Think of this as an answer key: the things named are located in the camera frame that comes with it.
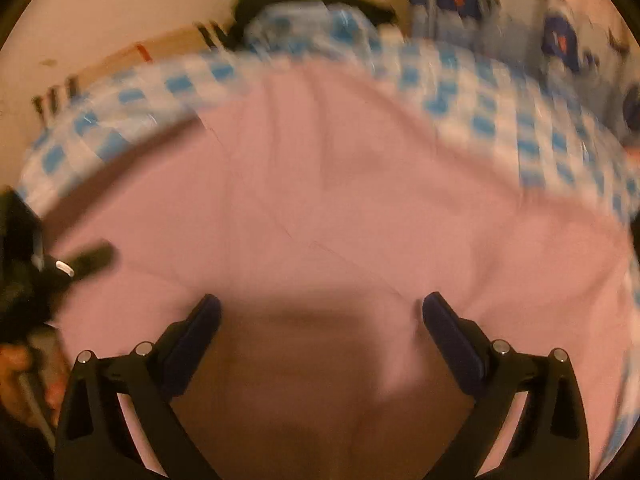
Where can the whale print curtain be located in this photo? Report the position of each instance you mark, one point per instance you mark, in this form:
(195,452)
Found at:
(581,48)

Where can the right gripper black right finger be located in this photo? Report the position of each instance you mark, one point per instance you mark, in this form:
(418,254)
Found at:
(551,439)

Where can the person's left hand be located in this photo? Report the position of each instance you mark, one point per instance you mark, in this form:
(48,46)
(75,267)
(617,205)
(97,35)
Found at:
(16,363)

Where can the blue white checkered plastic cover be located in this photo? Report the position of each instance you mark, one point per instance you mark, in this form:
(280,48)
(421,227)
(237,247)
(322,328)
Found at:
(538,137)

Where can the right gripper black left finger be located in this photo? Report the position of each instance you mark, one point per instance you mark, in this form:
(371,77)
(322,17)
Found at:
(93,440)

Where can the pink and brown jacket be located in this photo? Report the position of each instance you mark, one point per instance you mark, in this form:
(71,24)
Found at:
(321,211)

